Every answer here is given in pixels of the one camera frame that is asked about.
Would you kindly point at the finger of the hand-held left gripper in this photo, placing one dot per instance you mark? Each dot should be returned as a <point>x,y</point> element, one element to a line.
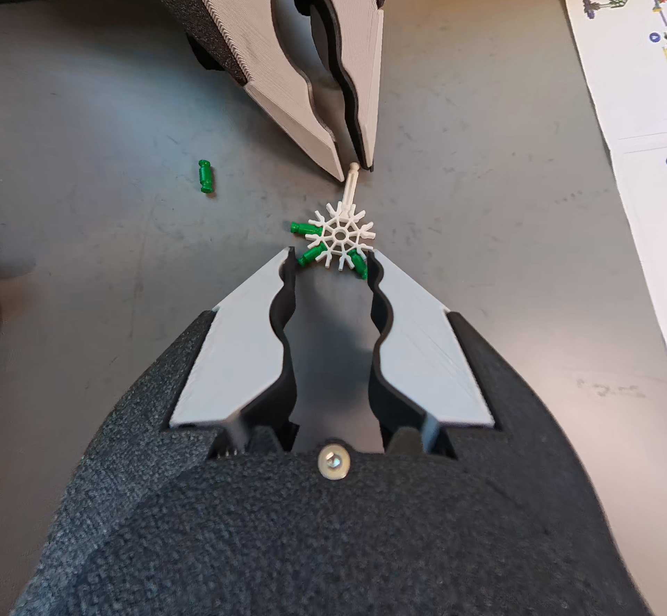
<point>250,42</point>
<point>354,27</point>

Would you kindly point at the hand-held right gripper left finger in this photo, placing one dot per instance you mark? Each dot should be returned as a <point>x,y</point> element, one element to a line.
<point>234,365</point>

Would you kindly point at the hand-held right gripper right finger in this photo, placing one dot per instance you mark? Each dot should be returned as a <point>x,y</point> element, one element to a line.
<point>427,371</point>

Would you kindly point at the small green rod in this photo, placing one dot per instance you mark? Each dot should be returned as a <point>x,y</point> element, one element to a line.
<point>305,227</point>
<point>205,176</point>
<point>310,255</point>
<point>359,264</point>

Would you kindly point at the white rod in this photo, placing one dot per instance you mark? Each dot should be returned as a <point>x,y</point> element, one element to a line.
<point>352,186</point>

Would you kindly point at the white snowflake connector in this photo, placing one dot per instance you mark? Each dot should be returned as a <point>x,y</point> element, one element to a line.
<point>338,227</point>

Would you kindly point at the grey desk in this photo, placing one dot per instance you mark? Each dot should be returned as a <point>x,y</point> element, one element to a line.
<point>130,157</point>

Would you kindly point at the folded paper instruction sheet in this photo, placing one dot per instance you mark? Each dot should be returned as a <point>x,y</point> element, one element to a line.
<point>625,79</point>

